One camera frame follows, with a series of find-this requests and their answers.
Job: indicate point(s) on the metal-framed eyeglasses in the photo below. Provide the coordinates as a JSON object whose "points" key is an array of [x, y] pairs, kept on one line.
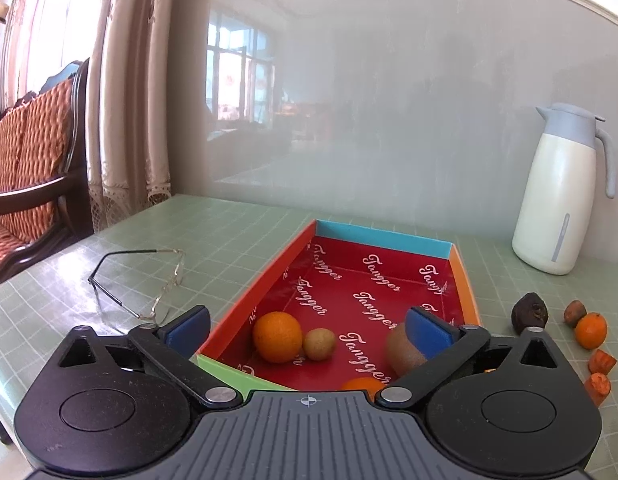
{"points": [[166, 287]]}

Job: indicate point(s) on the green checked tablecloth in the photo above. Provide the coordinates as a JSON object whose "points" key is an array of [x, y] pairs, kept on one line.
{"points": [[229, 240]]}

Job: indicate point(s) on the orange patterned seat cushion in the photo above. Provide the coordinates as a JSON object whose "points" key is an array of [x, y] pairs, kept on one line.
{"points": [[14, 245]]}

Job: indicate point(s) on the small brown round fruit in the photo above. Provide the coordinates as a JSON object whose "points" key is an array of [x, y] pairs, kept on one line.
{"points": [[574, 314]]}

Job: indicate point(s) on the orange patterned back cushion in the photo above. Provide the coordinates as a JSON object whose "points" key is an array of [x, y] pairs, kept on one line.
{"points": [[29, 140]]}

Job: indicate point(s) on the colourful cardboard box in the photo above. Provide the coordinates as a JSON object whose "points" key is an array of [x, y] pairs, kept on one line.
{"points": [[369, 272]]}

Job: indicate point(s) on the small orange with green stem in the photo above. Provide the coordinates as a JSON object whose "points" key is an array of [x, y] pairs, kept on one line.
{"points": [[591, 331]]}

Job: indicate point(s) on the brown kiwi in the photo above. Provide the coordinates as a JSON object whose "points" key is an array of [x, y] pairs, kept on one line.
{"points": [[401, 352]]}

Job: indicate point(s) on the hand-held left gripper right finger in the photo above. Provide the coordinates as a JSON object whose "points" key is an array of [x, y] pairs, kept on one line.
{"points": [[429, 332]]}

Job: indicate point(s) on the dark wooden chair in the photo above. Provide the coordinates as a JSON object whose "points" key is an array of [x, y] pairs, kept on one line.
{"points": [[74, 185]]}

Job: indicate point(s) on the white thermos jug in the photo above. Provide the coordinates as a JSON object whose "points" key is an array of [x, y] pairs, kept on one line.
{"points": [[554, 185]]}

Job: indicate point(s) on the orange mandarin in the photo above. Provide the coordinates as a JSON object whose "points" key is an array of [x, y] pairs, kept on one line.
{"points": [[363, 386], [277, 337]]}

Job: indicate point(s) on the beige lace curtain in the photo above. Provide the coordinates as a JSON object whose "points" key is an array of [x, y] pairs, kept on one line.
{"points": [[134, 110]]}

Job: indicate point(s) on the tan longan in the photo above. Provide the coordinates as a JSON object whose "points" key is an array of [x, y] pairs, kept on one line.
{"points": [[319, 345]]}

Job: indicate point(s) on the orange carrot piece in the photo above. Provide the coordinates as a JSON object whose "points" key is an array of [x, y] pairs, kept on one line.
{"points": [[602, 361], [598, 387]]}

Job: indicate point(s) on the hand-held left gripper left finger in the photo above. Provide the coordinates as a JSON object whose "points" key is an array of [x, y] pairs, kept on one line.
{"points": [[189, 331]]}

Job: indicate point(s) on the sheer white curtain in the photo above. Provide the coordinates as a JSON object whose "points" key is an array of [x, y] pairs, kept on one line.
{"points": [[54, 25]]}

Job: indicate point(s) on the dark wrinkled passion fruit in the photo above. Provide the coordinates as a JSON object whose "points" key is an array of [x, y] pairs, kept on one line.
{"points": [[528, 312]]}

